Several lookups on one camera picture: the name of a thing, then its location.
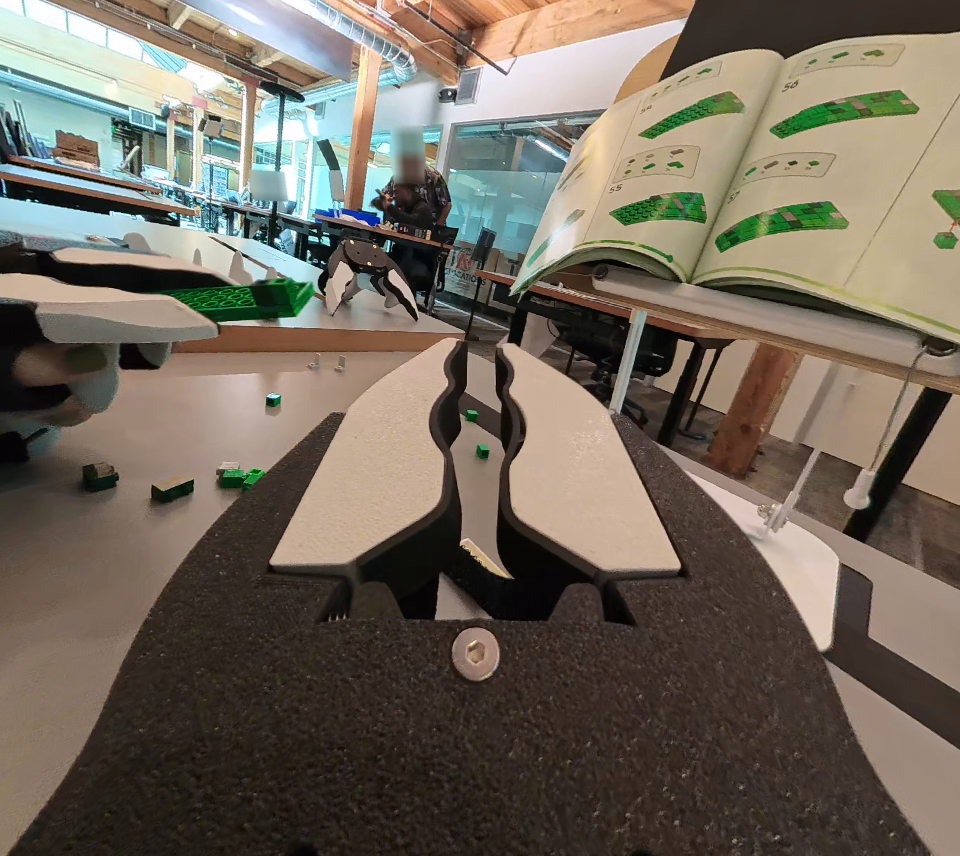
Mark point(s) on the building instruction booklet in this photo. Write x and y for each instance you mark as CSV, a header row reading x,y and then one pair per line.
x,y
787,196

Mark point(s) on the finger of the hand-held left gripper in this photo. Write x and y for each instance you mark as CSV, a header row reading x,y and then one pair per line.
x,y
135,265
112,312

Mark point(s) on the white book stand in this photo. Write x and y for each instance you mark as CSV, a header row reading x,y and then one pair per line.
x,y
795,564

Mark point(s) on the green studded base plate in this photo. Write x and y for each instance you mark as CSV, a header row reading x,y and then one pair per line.
x,y
225,301

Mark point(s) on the olive brown brick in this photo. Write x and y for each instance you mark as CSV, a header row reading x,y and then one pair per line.
x,y
172,490

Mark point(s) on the blue storage bin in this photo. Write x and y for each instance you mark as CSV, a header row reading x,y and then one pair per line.
x,y
352,217

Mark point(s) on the wooden ceiling column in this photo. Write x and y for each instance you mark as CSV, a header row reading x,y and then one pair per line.
x,y
364,136

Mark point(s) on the grey desk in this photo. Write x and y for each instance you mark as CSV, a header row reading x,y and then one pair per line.
x,y
112,571

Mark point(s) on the white wood-edged desk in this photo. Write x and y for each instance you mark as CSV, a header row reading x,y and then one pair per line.
x,y
337,337

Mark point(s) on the long wooden worktable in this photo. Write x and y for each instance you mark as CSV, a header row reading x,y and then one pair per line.
x,y
75,190

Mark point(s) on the glass office partition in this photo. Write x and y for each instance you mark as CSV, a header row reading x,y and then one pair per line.
x,y
525,181

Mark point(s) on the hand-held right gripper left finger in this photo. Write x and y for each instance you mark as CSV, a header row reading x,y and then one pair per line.
x,y
367,481

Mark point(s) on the wooden support post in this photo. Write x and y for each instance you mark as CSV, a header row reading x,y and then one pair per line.
x,y
754,414

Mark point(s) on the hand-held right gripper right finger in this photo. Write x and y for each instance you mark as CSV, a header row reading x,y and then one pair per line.
x,y
585,481

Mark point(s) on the black-legged wooden desk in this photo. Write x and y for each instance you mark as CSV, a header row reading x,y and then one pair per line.
x,y
896,466

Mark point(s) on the dark green small brick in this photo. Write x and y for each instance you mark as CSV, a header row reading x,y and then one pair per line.
x,y
100,477

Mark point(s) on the unused hand-held gripper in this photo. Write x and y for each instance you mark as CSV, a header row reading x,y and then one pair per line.
x,y
367,264
240,265

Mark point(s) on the black office chair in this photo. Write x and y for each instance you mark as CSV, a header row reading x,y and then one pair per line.
x,y
622,354

